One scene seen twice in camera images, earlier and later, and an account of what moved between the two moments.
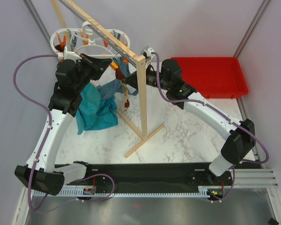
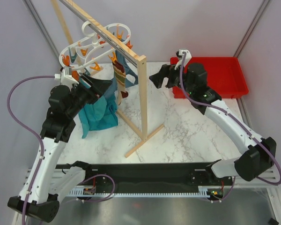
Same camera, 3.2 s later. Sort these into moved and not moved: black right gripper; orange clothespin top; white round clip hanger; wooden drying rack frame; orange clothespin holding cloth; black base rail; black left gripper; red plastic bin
Moved: white round clip hanger; orange clothespin top; black left gripper; black right gripper; orange clothespin holding cloth
Not moved: wooden drying rack frame; red plastic bin; black base rail
